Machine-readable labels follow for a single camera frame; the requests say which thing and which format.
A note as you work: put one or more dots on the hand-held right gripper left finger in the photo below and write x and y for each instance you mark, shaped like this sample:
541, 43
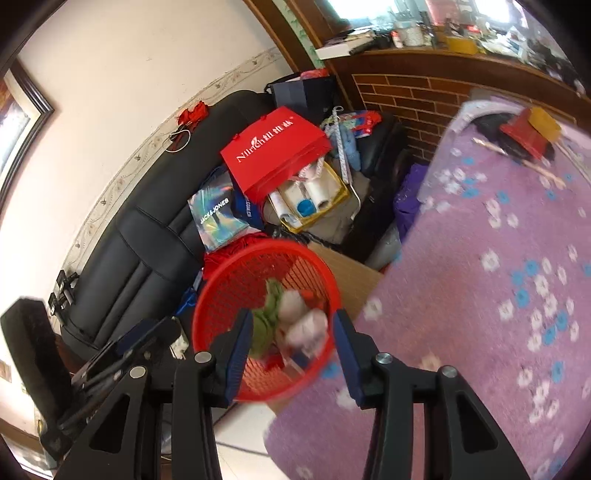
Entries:
242, 344

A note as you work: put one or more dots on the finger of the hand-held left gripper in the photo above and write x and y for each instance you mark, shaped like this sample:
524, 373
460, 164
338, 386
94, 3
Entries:
101, 392
147, 334

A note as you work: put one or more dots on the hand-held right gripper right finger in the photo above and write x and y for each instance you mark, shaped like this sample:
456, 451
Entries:
344, 344

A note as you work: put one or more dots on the green towel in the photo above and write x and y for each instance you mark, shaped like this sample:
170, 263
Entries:
265, 323

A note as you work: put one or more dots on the white tissue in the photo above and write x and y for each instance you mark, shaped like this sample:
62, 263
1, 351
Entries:
307, 332

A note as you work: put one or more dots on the red mesh basket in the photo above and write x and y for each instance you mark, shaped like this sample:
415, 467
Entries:
231, 286

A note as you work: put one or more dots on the brown cardboard box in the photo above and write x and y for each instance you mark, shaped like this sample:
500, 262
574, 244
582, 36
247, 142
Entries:
351, 277

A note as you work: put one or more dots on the black leather sofa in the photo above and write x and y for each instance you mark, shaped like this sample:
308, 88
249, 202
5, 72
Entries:
152, 230

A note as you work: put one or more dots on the purple floral tablecloth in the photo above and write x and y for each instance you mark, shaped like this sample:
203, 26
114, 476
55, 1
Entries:
461, 300

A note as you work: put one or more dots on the holographic shopping bag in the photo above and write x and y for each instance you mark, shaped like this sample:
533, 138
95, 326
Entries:
221, 217

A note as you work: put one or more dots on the blue bag with white print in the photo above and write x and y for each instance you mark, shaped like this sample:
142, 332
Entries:
247, 210

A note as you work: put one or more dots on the white roll with blue end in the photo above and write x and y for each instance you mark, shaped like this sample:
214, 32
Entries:
302, 203

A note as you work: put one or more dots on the yellow storage bag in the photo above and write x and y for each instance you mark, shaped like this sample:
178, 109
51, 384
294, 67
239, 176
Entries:
339, 194

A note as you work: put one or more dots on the white paper roll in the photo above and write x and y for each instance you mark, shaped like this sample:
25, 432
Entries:
321, 191

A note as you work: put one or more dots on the purple plastic bag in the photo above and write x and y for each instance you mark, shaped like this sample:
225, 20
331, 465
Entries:
413, 203

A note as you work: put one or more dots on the light blue cloth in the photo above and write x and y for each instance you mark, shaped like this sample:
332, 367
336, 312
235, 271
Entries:
353, 152

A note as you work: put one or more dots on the red gift box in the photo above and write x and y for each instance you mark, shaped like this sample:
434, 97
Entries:
272, 152

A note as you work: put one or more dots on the white patterned ribbon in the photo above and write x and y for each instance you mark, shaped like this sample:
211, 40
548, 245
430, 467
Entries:
340, 147

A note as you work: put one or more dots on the colourful plastic bag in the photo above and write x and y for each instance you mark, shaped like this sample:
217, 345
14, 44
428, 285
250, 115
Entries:
358, 122

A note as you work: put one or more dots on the red cloth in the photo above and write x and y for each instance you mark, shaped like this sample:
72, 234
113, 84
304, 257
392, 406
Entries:
193, 115

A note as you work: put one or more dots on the wooden chopsticks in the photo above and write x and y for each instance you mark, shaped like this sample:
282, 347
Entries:
489, 146

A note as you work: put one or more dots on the dark navy paper bag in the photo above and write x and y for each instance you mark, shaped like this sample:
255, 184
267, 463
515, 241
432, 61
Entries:
295, 99

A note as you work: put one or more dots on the wooden counter with brick pattern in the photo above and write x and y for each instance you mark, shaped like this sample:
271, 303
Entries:
415, 92

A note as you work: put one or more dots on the long pale sticks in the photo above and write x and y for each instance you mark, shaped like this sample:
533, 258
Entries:
545, 173

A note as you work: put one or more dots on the black flat case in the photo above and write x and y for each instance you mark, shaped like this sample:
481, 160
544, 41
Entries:
489, 122

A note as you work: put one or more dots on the red packet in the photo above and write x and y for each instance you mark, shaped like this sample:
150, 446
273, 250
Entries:
524, 134

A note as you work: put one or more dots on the white flat box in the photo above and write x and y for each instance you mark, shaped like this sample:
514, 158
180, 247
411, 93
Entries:
344, 48

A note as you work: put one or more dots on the yellow box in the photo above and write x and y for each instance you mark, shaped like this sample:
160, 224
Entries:
545, 122

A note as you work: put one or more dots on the small yellow carton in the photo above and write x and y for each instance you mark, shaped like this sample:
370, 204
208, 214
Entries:
461, 45

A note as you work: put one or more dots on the window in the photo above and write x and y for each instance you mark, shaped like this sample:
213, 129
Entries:
369, 9

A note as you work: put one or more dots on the framed wall picture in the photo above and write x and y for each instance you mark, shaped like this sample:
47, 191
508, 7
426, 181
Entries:
18, 120

